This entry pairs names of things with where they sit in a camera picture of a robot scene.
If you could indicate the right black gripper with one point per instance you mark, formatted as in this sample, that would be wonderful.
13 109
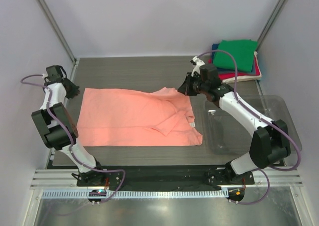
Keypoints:
186 89

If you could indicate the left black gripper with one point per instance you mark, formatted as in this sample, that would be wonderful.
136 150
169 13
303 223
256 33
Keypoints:
75 91

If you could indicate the salmon pink t-shirt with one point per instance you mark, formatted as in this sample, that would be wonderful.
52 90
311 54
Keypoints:
121 117

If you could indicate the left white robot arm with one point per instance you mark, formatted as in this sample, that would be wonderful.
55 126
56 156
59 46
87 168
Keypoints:
57 129

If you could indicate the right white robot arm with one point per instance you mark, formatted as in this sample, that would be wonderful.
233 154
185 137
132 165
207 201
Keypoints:
269 142

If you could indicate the folded red t-shirt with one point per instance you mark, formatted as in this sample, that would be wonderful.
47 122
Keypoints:
229 78

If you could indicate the folded cream t-shirt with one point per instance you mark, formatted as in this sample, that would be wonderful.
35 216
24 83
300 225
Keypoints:
254 75

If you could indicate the folded blue t-shirt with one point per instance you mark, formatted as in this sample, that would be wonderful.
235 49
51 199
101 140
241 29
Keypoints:
214 47

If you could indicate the clear plastic bin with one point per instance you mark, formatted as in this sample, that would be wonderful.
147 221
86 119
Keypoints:
224 135

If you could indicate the folded green t-shirt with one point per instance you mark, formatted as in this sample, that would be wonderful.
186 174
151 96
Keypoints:
241 50

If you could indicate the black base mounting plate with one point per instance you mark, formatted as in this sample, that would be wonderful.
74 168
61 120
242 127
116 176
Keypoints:
174 175

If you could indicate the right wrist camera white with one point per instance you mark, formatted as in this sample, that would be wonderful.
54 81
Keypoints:
197 63

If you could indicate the left aluminium frame post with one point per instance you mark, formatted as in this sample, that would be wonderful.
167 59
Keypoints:
54 25

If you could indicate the aluminium frame post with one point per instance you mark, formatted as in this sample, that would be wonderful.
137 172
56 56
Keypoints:
54 25
280 4

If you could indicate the aluminium front rail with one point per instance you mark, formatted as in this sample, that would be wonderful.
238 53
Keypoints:
63 178

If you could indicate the white slotted cable duct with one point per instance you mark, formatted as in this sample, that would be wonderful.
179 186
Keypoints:
99 194

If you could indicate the right aluminium frame post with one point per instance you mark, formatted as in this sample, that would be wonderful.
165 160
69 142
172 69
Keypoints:
280 4

